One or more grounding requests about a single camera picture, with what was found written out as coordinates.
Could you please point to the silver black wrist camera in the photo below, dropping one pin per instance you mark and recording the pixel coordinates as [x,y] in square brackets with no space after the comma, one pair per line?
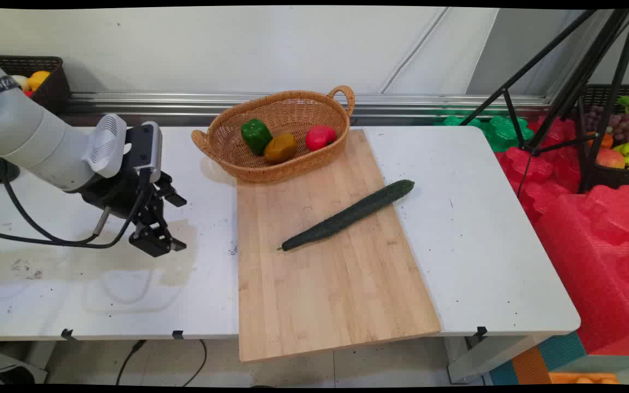
[146,147]

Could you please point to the purple toy grapes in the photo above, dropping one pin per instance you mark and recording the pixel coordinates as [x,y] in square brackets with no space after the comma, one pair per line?
[623,124]

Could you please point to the dark woven basket behind tripod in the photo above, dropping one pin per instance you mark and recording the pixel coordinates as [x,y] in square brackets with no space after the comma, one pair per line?
[617,177]

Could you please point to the white toy vegetable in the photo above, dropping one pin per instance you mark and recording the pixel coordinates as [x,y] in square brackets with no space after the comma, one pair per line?
[21,82]

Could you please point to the dark woven fruit basket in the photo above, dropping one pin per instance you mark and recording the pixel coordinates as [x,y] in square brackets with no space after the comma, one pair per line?
[55,90]

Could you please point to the teal orange floor mat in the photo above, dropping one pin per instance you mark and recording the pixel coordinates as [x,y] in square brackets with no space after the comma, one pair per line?
[555,355]

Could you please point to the small orange toy fruit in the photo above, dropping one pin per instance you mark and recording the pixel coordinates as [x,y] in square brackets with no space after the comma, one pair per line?
[605,140]

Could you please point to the green foam mats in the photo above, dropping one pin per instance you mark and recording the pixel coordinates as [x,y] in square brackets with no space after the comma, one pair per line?
[503,134]

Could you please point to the white table leg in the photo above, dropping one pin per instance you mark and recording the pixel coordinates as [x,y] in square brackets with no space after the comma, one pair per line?
[489,357]

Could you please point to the aluminium wall rail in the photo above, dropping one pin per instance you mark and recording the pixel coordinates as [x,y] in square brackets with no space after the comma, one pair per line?
[413,101]

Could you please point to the grey stand base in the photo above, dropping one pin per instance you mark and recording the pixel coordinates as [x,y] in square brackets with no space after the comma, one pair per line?
[9,365]

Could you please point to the red apple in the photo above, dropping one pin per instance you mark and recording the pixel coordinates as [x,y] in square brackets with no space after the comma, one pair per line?
[320,136]

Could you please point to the black table edge clip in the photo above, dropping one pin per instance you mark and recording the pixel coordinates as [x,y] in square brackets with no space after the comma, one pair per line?
[481,331]
[177,334]
[67,333]

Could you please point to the red foam mats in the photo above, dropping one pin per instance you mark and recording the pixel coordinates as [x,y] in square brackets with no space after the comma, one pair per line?
[593,245]

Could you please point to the yellow toy fruit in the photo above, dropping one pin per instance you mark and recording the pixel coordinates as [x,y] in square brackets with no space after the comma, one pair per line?
[38,79]

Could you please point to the long dark green cucumber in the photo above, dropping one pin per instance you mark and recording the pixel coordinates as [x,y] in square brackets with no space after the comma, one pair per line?
[347,215]

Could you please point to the black tripod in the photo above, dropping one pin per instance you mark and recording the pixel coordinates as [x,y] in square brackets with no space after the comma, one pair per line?
[593,65]

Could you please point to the red-yellow toy apple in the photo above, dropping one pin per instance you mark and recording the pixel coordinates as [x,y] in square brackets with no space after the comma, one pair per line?
[610,158]

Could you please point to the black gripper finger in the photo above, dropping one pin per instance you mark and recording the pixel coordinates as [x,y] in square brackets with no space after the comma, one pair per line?
[170,191]
[156,237]

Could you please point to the wooden cutting board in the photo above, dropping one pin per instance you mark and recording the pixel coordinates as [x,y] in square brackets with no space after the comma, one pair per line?
[325,262]

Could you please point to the yellow-brown bell pepper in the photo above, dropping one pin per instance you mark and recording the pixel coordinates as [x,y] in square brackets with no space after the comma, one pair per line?
[280,148]

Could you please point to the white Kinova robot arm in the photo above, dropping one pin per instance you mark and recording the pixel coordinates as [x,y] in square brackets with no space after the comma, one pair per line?
[36,136]

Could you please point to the green bell pepper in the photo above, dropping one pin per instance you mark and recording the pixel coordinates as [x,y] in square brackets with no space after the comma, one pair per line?
[255,135]

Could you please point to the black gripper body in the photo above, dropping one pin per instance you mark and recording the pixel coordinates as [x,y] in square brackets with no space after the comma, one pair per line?
[118,194]

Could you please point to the white vented camera mount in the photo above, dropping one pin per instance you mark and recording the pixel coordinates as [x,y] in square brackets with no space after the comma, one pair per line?
[108,144]

